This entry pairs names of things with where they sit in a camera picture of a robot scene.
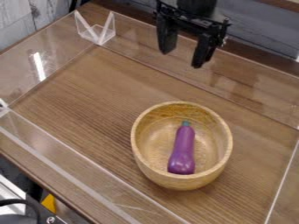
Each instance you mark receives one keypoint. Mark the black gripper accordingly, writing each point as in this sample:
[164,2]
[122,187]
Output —
[198,17]

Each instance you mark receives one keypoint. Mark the brown wooden bowl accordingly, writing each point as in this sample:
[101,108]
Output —
[153,136]

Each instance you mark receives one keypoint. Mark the purple toy eggplant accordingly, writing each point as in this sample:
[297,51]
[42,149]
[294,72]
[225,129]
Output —
[182,161]

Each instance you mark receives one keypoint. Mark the yellow tag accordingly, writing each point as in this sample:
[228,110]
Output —
[49,203]

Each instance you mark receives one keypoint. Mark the clear acrylic corner bracket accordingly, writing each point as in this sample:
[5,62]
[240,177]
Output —
[99,34]

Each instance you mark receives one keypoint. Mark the clear acrylic tray wall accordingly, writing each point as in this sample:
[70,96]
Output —
[85,185]

